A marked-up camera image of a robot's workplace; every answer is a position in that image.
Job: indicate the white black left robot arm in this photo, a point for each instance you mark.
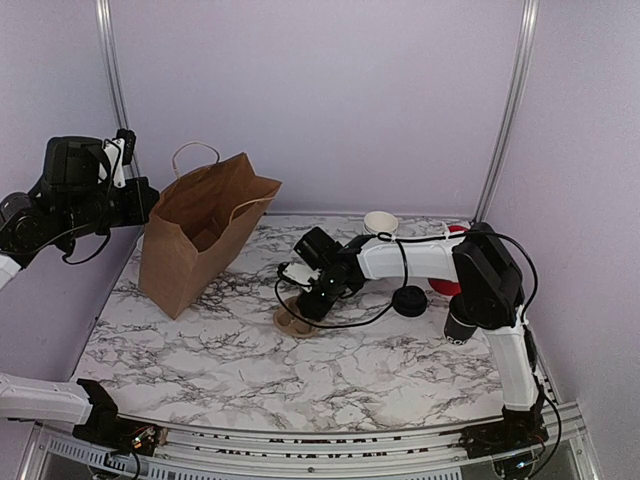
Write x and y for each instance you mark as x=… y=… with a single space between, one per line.
x=82 y=191

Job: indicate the aluminium frame post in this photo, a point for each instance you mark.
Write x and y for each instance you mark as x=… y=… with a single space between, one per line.
x=515 y=93
x=110 y=60

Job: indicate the left aluminium frame post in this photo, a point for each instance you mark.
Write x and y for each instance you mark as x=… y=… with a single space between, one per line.
x=110 y=60

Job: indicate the right aluminium frame post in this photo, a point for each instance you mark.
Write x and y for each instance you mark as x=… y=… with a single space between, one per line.
x=515 y=93

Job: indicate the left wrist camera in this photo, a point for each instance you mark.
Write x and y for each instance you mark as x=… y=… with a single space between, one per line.
x=119 y=153

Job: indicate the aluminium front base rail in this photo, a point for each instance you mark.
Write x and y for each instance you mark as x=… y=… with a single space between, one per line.
x=191 y=452

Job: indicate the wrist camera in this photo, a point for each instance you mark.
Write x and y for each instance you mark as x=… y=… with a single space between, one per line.
x=298 y=274
x=119 y=153

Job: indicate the single black paper cup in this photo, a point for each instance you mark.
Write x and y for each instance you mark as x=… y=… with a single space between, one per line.
x=458 y=328

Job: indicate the stack of black paper cups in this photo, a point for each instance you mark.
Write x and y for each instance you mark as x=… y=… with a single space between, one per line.
x=375 y=222

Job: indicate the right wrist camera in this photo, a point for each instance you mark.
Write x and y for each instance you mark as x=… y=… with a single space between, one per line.
x=298 y=274

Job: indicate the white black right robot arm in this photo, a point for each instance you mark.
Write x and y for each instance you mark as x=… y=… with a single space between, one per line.
x=490 y=298

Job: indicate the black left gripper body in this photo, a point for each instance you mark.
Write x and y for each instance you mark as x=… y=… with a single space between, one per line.
x=131 y=212

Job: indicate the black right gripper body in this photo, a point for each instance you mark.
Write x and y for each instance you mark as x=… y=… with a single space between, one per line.
x=331 y=293

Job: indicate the brown paper bag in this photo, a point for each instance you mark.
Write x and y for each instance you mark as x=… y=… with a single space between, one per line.
x=187 y=242

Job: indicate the red ribbed plastic cup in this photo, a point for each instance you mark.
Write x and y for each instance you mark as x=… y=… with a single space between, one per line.
x=444 y=287

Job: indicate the brown cardboard cup carrier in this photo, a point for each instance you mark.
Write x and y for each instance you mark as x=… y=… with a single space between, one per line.
x=285 y=319

